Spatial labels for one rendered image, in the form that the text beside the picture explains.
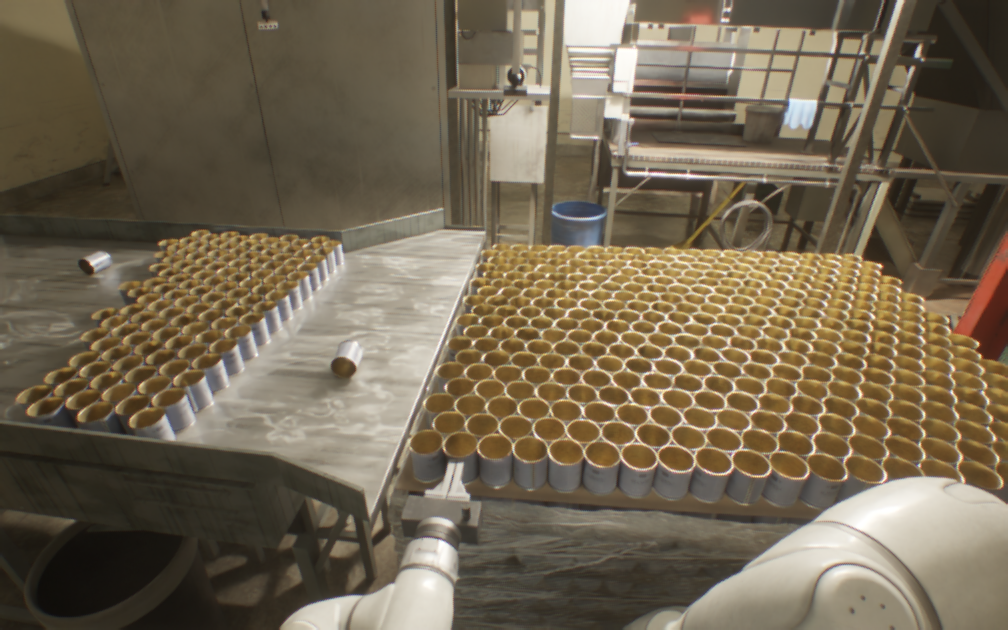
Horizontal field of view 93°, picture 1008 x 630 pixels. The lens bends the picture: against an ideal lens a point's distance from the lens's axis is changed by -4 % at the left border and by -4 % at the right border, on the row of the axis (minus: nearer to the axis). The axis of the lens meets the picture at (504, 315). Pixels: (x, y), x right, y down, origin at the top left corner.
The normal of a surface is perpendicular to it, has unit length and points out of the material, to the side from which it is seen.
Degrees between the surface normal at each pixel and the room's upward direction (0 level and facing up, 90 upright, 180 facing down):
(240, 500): 90
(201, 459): 90
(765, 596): 62
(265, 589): 0
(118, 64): 90
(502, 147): 90
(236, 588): 0
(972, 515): 7
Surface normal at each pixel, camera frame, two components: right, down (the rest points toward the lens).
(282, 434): 0.02, -0.87
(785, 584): -0.77, -0.64
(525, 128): -0.11, 0.50
